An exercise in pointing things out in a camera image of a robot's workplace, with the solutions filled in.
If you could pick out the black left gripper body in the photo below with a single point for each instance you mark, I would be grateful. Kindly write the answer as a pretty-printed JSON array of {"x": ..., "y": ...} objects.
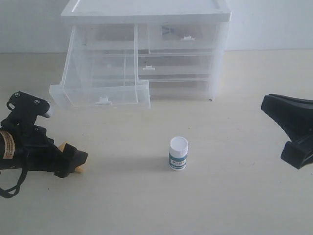
[{"x": 32, "y": 148}]

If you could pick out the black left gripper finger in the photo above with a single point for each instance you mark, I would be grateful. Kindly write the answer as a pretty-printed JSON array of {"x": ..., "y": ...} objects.
[
  {"x": 64, "y": 167},
  {"x": 73, "y": 155}
]

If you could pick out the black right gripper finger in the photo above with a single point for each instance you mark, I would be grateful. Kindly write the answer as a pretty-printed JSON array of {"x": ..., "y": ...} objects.
[
  {"x": 298, "y": 152},
  {"x": 293, "y": 115}
]

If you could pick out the yellow cheese wedge toy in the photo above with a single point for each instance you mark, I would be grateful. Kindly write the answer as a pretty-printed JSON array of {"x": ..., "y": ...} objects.
[{"x": 78, "y": 169}]

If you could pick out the white blue pill bottle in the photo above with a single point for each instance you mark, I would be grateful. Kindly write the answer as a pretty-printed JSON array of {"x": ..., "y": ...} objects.
[{"x": 178, "y": 151}]

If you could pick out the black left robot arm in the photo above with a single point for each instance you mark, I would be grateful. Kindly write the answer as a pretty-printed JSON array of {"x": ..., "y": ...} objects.
[{"x": 6, "y": 149}]

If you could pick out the white plastic drawer cabinet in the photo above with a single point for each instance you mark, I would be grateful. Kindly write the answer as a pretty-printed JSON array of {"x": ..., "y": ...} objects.
[{"x": 146, "y": 12}]

